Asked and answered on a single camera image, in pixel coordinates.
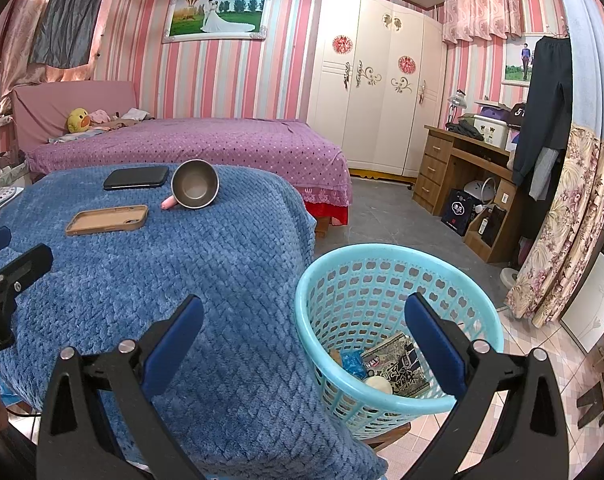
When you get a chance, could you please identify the small wall photo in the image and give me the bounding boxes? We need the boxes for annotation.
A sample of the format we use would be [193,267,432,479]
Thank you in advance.
[503,35,537,86]

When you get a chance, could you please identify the wooden desk with drawers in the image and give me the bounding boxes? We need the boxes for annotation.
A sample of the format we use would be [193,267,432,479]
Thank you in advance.
[413,126,525,263]

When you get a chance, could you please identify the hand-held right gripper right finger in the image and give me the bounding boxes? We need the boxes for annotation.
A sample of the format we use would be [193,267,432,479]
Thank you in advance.
[405,292,570,480]

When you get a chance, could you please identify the grey hanging garment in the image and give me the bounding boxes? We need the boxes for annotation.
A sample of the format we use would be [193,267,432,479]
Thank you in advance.
[528,147,562,201]

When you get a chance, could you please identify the dark clothes pile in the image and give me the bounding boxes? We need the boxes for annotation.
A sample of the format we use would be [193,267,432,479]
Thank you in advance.
[447,116,485,141]

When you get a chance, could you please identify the black hanging pants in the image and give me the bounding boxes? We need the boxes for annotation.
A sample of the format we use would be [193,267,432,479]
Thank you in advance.
[512,36,573,186]

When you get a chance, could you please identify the silver foil packet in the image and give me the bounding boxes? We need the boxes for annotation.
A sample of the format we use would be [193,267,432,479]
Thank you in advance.
[362,332,430,398]

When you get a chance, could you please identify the long pink curtain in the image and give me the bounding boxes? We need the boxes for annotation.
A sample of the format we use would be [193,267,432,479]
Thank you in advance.
[0,0,58,111]

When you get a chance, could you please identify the desk lamp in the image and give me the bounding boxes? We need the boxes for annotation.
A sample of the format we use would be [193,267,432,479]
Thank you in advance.
[448,89,467,126]

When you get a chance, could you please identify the grey curtain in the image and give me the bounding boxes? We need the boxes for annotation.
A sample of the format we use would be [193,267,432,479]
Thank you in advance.
[28,0,115,68]

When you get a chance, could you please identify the yellow duck plush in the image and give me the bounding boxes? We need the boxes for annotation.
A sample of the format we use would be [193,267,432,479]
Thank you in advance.
[66,108,92,134]

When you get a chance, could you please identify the white small fan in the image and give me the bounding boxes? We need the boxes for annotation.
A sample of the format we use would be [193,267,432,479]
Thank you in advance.
[462,177,497,206]

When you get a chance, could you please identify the white floor fan base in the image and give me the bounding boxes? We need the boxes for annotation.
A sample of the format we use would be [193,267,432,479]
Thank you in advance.
[499,266,522,306]

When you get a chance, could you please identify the blue quilted blanket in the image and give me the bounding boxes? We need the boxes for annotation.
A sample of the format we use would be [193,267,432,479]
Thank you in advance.
[0,164,387,480]

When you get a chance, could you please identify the pink covered headboard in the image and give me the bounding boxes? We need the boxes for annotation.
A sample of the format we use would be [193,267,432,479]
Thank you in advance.
[12,80,138,153]

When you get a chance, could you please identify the wooden floor trolley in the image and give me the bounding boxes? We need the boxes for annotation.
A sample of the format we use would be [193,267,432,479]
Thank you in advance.
[464,205,512,263]

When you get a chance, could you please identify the dark wooden stool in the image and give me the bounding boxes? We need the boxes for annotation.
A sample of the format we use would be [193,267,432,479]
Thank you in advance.
[576,372,604,428]

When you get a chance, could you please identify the white storage box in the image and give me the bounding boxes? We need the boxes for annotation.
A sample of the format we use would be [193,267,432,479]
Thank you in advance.
[472,115,510,147]

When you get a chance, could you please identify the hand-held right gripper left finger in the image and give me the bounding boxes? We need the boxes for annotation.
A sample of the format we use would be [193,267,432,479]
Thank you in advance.
[36,295,205,480]

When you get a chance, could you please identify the blue plastic bag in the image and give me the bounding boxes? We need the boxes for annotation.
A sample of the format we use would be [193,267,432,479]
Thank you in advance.
[341,350,367,378]

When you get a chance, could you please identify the small white cup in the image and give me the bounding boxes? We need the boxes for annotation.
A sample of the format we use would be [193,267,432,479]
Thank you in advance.
[364,376,393,396]

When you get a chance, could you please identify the framed wedding photo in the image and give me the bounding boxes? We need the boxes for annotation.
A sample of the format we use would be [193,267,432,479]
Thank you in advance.
[162,0,274,44]

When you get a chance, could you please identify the light blue plastic basket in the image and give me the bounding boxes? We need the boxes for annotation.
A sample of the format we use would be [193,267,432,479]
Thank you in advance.
[295,243,505,441]

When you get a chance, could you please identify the white patterned ironing board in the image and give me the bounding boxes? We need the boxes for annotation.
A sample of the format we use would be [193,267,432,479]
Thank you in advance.
[0,187,25,218]

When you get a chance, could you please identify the short pink patterned curtain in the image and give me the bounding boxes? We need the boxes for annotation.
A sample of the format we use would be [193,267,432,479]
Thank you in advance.
[443,0,525,45]

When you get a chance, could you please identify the tan phone case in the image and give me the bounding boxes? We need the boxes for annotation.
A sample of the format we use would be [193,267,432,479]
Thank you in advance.
[65,205,149,238]

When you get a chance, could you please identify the white framed panel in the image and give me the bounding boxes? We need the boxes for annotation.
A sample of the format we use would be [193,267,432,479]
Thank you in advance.
[562,252,604,356]

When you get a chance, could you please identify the wooden stool under basket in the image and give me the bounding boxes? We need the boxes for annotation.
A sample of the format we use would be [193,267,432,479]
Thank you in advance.
[367,420,413,453]

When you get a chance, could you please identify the bed with purple bedspread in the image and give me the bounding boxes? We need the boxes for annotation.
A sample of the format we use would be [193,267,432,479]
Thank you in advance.
[24,117,353,226]

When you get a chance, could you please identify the black phone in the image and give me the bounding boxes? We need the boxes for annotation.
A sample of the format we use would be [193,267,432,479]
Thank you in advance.
[103,165,170,191]

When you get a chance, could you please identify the floral curtain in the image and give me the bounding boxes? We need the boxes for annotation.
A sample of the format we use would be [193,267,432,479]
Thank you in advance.
[504,122,604,328]

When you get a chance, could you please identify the black gift bag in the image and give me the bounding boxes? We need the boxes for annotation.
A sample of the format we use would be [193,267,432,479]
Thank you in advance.
[441,188,482,237]

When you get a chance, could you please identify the steel mug with pink handle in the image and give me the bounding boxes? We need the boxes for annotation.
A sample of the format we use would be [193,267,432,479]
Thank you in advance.
[162,159,220,209]

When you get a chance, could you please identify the white wardrobe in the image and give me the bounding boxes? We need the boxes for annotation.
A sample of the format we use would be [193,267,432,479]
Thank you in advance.
[307,0,445,179]

